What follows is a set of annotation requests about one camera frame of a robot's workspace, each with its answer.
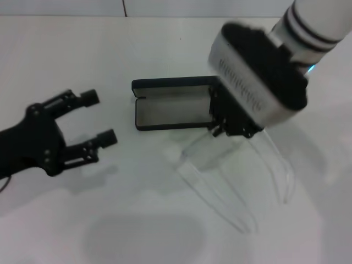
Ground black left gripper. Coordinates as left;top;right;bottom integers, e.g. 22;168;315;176
0;88;119;177

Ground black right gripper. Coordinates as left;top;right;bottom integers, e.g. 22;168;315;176
208;80;264;139

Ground clear white glasses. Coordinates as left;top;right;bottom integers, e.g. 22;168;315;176
175;129;296;235

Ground black glasses case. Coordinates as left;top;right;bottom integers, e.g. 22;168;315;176
131;76;221;132

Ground left gripper cable with plug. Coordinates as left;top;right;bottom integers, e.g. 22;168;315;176
0;175;12;193

